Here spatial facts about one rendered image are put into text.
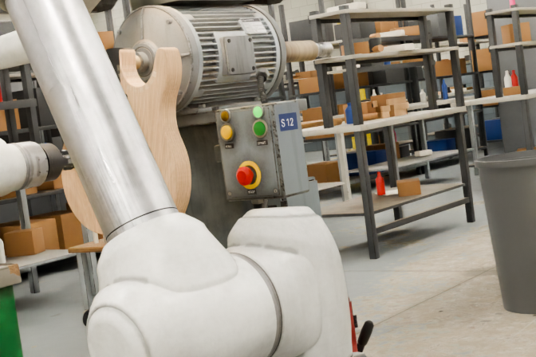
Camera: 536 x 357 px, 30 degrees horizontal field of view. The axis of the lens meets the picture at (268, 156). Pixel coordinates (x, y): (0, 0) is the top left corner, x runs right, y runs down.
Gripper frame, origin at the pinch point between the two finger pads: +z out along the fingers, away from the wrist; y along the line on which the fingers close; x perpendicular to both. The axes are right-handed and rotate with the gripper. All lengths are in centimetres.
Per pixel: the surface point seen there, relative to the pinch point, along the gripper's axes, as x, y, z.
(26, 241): -98, -389, 281
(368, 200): -80, -197, 411
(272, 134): 2.3, 28.6, 18.2
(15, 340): -22, 32, -53
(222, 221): -20.6, -1.1, 35.2
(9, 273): -12, 33, -53
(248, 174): -6.0, 23.8, 15.5
